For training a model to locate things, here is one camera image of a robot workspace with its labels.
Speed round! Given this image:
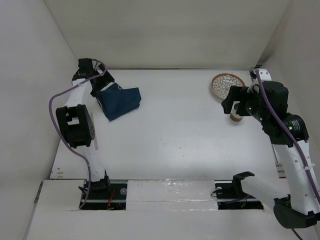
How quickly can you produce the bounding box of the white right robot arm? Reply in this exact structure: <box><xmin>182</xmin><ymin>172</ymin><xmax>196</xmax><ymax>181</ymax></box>
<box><xmin>221</xmin><ymin>68</ymin><xmax>320</xmax><ymax>230</ymax></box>

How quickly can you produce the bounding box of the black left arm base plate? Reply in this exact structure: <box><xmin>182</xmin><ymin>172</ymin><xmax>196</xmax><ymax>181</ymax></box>
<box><xmin>79</xmin><ymin>179</ymin><xmax>128</xmax><ymax>211</ymax></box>

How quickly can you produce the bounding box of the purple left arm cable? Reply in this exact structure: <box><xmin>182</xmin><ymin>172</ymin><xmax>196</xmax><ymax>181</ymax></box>
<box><xmin>48</xmin><ymin>59</ymin><xmax>111</xmax><ymax>210</ymax></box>

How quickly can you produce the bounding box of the white cup with cork base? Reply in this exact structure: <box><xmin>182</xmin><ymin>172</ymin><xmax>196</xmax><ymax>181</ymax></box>
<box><xmin>229</xmin><ymin>101</ymin><xmax>243</xmax><ymax>122</ymax></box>

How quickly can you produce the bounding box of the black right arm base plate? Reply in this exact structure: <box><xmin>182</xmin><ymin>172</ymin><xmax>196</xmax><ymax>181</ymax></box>
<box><xmin>211</xmin><ymin>180</ymin><xmax>264</xmax><ymax>210</ymax></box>

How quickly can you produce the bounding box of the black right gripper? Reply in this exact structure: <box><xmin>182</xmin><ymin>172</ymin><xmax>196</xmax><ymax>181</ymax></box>
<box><xmin>222</xmin><ymin>84</ymin><xmax>269</xmax><ymax>124</ymax></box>

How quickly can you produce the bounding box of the pink handled fork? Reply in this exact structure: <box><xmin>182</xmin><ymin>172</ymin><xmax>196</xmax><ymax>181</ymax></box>
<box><xmin>90</xmin><ymin>111</ymin><xmax>99</xmax><ymax>151</ymax></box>

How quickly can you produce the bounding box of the floral patterned ceramic bowl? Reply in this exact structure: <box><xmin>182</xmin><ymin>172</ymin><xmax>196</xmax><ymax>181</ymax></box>
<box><xmin>211</xmin><ymin>73</ymin><xmax>246</xmax><ymax>100</ymax></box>

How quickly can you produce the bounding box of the dark blue cloth placemat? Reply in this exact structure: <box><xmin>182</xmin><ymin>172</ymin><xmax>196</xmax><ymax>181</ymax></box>
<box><xmin>96</xmin><ymin>83</ymin><xmax>142</xmax><ymax>122</ymax></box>

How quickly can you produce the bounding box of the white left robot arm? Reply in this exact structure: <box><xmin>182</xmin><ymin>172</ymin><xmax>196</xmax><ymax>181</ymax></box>
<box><xmin>55</xmin><ymin>58</ymin><xmax>114</xmax><ymax>199</ymax></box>

